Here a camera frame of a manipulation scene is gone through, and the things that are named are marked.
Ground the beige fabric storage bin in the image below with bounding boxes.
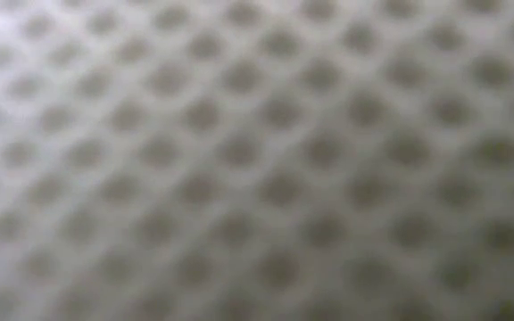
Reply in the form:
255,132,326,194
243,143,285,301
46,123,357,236
0,0,514,321

